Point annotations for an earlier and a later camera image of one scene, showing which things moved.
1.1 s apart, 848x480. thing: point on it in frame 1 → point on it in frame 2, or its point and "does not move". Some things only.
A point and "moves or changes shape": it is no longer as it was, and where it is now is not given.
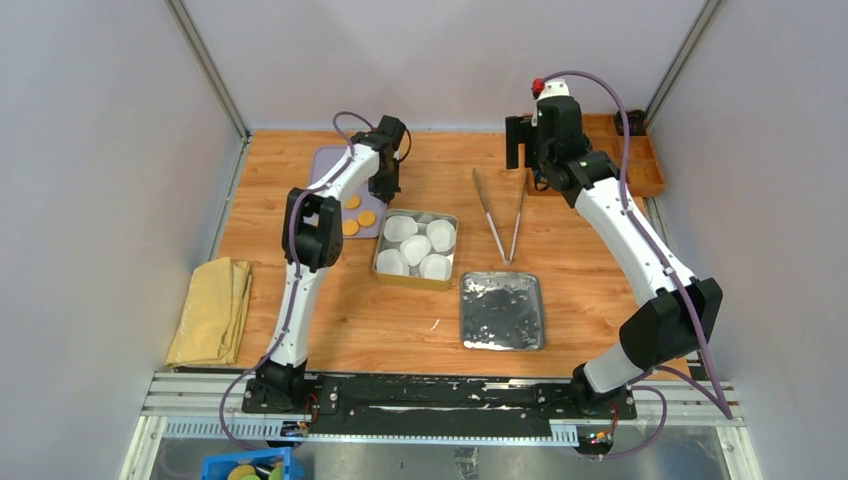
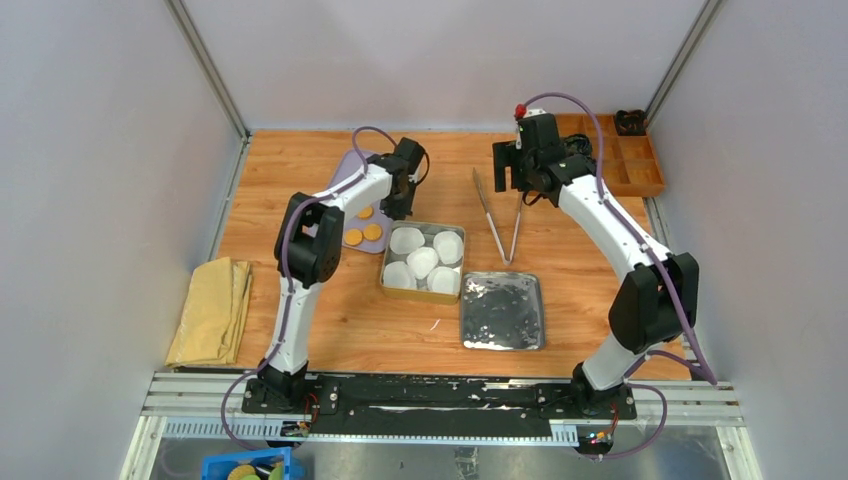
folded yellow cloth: [214, 313] does not move
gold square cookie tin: [409, 280] → [415, 293]
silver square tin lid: [501, 311] does not move
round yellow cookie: [366, 218] → [372, 232]
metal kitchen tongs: [490, 220] does not move
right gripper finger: [520, 130] → [506, 154]
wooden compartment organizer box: [644, 173] does not move
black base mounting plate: [396, 406] does not move
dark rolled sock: [637, 123] does not move
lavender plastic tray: [322, 158] moves or changes shape
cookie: [415, 249] → [422, 261]
